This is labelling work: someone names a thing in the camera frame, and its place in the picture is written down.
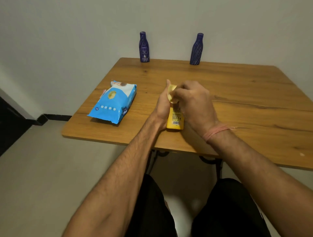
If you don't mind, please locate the person's left hand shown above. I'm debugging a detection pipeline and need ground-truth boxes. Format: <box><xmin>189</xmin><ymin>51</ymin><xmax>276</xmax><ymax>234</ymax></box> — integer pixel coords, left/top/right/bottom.
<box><xmin>151</xmin><ymin>79</ymin><xmax>171</xmax><ymax>131</ymax></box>

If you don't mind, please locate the person's right hand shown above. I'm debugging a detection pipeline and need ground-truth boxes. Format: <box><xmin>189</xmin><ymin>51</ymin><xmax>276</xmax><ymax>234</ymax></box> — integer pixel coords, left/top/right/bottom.
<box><xmin>170</xmin><ymin>80</ymin><xmax>221</xmax><ymax>137</ymax></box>

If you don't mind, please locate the white wet wipe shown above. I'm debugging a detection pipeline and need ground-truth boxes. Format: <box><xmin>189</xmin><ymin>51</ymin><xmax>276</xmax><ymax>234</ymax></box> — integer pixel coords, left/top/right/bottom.
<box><xmin>167</xmin><ymin>84</ymin><xmax>179</xmax><ymax>104</ymax></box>

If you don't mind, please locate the yellow bottle orange cap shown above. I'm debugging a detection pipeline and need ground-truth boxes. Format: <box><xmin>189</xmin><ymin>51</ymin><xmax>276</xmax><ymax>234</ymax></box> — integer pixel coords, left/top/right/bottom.
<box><xmin>166</xmin><ymin>102</ymin><xmax>185</xmax><ymax>130</ymax></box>

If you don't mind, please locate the blue wet wipes pack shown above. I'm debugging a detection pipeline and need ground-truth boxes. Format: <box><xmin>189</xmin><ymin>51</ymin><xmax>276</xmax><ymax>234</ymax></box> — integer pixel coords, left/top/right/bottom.
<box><xmin>87</xmin><ymin>80</ymin><xmax>137</xmax><ymax>125</ymax></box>

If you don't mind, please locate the dark blue striped bottle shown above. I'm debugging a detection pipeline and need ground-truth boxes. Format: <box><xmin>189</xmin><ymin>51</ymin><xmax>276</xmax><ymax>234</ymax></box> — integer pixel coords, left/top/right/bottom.
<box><xmin>189</xmin><ymin>33</ymin><xmax>204</xmax><ymax>66</ymax></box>

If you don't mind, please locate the dark blue bottle white print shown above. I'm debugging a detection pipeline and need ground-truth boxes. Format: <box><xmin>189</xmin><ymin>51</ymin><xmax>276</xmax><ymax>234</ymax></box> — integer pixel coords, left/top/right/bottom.
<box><xmin>139</xmin><ymin>31</ymin><xmax>150</xmax><ymax>63</ymax></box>

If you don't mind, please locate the person's right forearm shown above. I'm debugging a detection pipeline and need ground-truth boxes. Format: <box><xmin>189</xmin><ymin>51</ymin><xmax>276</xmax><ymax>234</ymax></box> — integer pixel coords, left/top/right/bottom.
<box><xmin>206</xmin><ymin>129</ymin><xmax>313</xmax><ymax>237</ymax></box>

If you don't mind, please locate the person's left forearm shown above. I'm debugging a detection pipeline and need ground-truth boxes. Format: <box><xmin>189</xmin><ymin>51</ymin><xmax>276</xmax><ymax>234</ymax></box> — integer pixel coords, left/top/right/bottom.
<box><xmin>62</xmin><ymin>117</ymin><xmax>163</xmax><ymax>237</ymax></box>

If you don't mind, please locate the pink thread wristband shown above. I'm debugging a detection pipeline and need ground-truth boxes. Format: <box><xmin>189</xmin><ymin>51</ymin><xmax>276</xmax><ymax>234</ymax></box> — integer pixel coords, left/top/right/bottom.
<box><xmin>202</xmin><ymin>124</ymin><xmax>236</xmax><ymax>143</ymax></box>

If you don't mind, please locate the wooden table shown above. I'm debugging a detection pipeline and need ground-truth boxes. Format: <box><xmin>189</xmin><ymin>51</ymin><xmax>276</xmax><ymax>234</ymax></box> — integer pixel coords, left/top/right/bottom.
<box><xmin>61</xmin><ymin>57</ymin><xmax>313</xmax><ymax>171</ymax></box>

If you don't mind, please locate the black baseboard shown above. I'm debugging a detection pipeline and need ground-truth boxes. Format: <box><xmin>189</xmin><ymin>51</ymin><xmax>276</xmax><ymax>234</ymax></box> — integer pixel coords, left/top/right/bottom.
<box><xmin>27</xmin><ymin>113</ymin><xmax>73</xmax><ymax>126</ymax></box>

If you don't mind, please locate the black door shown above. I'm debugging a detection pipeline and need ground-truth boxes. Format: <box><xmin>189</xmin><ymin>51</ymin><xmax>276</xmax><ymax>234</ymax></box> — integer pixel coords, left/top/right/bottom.
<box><xmin>0</xmin><ymin>96</ymin><xmax>34</xmax><ymax>157</ymax></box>

